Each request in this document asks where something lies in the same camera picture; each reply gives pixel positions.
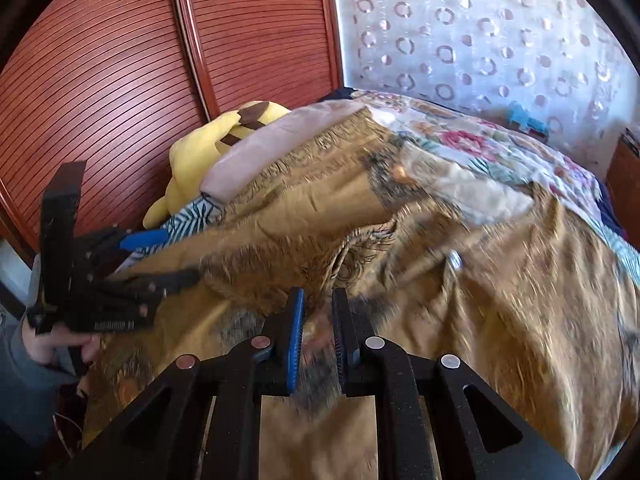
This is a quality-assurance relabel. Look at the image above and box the pale pink pillow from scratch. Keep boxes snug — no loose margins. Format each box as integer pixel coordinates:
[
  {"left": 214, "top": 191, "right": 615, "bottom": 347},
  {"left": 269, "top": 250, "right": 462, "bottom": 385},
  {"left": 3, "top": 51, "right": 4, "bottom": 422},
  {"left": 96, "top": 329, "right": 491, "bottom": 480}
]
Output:
[{"left": 200, "top": 101, "right": 372, "bottom": 204}]

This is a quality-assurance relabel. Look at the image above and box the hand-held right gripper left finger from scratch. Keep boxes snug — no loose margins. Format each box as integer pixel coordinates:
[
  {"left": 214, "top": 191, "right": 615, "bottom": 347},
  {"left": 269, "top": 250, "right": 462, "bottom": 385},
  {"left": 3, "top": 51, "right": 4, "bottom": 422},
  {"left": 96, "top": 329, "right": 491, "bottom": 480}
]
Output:
[{"left": 36, "top": 287, "right": 307, "bottom": 480}]

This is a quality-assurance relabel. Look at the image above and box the circle patterned sheer curtain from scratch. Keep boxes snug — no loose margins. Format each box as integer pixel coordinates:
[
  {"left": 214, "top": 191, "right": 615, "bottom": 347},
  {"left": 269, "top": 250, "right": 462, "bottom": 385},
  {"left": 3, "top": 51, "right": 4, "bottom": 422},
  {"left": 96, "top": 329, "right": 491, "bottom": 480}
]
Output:
[{"left": 329, "top": 0, "right": 632, "bottom": 147}]

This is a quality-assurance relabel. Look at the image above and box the palm leaf bedsheet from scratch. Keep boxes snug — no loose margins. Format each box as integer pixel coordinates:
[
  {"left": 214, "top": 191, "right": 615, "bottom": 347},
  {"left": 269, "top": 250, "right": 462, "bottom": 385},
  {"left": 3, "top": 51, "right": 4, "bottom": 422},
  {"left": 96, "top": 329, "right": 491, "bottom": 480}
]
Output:
[{"left": 164, "top": 194, "right": 224, "bottom": 247}]

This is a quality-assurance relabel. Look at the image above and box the person's left forearm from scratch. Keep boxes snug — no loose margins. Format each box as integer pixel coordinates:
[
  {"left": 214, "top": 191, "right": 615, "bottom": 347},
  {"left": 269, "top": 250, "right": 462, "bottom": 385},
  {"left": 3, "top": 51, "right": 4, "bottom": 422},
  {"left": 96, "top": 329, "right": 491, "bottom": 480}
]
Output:
[{"left": 0, "top": 260, "right": 81, "bottom": 461}]

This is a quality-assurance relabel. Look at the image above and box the floral quilt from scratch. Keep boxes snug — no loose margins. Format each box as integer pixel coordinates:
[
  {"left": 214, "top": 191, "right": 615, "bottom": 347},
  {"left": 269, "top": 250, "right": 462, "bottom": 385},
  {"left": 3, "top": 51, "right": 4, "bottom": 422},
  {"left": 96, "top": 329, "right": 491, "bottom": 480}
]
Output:
[{"left": 350, "top": 89, "right": 640, "bottom": 271}]

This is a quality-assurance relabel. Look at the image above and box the person's left hand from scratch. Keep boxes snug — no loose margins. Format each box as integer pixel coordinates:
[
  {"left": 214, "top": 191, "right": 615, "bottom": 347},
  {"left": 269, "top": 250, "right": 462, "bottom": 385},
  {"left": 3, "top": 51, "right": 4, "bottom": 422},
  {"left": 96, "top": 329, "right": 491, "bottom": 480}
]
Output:
[{"left": 21, "top": 329, "right": 102, "bottom": 367}]

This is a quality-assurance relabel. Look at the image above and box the wooden cabinet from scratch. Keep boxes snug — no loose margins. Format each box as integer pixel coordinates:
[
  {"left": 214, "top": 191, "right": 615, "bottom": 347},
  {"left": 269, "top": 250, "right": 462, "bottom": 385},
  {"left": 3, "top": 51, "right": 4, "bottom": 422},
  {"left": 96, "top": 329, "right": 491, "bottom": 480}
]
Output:
[{"left": 605, "top": 127, "right": 640, "bottom": 221}]

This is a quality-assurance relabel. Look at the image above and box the yellow plush toy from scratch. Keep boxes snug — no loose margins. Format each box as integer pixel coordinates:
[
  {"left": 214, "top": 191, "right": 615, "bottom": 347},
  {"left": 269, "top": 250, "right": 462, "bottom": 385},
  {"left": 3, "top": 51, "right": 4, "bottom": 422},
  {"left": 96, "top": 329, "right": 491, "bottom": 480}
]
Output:
[{"left": 142, "top": 100, "right": 292, "bottom": 229}]

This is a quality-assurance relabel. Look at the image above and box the blue plastic toy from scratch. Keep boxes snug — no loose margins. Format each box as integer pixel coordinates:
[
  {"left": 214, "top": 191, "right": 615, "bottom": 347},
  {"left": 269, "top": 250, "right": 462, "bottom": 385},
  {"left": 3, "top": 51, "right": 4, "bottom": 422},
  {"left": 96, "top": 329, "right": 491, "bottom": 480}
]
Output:
[{"left": 505, "top": 102, "right": 549, "bottom": 136}]

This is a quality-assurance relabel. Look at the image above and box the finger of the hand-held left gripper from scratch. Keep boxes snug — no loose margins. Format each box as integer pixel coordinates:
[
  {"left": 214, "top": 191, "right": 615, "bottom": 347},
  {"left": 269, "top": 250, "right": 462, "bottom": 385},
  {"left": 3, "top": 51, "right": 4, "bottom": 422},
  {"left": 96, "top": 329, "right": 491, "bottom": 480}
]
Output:
[
  {"left": 82, "top": 227, "right": 172, "bottom": 266},
  {"left": 92, "top": 267, "right": 202, "bottom": 307}
]

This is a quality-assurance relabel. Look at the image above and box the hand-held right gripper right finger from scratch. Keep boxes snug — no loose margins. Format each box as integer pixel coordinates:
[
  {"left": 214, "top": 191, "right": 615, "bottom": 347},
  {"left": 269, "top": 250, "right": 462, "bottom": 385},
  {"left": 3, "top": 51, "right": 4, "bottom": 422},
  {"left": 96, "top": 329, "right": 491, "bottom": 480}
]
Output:
[{"left": 331, "top": 287, "right": 582, "bottom": 480}]

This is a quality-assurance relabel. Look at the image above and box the golden patterned cloth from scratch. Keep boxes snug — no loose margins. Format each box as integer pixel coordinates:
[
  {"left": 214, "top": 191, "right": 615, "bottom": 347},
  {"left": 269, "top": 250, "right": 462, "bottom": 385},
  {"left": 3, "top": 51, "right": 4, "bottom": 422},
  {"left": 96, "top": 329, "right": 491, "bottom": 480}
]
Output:
[{"left": 80, "top": 105, "right": 640, "bottom": 480}]

